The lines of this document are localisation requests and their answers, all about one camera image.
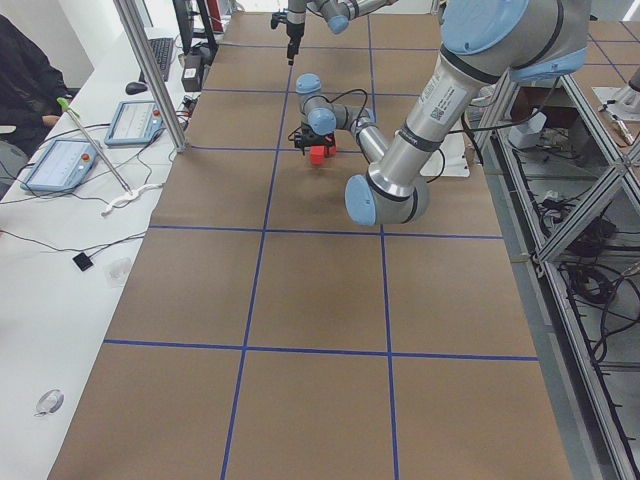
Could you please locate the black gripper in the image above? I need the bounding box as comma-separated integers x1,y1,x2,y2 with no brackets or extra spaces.
299,123,334,148
286,21,304,66

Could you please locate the red block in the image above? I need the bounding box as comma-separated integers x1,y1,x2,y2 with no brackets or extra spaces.
309,146,326,166

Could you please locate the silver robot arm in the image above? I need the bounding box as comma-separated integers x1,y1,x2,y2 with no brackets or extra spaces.
271,0,394,66
292,0,591,226

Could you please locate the black box with label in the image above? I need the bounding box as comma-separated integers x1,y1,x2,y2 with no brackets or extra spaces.
181,54,204,93

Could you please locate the black keyboard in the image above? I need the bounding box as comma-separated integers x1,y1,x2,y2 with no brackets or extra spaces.
148,37,174,81

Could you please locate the black computer mouse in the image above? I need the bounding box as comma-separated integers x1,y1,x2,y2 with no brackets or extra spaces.
125,82,148,95

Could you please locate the far teach pendant tablet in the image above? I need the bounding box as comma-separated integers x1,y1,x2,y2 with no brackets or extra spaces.
104,101,163,147

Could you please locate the teach pendant tablet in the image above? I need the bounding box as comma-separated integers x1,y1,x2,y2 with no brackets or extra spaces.
104,101,163,147
21,139,98,193

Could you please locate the near teach pendant tablet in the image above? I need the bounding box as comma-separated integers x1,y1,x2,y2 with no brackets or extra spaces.
21,139,98,193

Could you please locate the small black square pad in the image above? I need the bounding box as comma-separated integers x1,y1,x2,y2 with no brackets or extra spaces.
72,252,94,272

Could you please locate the seated person dark jacket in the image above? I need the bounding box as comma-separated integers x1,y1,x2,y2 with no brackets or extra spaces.
1,17,71,156

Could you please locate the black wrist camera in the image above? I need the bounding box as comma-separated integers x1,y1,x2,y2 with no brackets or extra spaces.
287,128,306,152
270,11,287,30

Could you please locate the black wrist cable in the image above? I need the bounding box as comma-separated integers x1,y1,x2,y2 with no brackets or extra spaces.
327,88,377,132

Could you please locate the aluminium frame post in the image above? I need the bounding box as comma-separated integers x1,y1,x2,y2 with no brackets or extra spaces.
113,0,187,153

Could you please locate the metal rod with handle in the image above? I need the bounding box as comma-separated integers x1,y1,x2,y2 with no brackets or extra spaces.
56,97,134,197

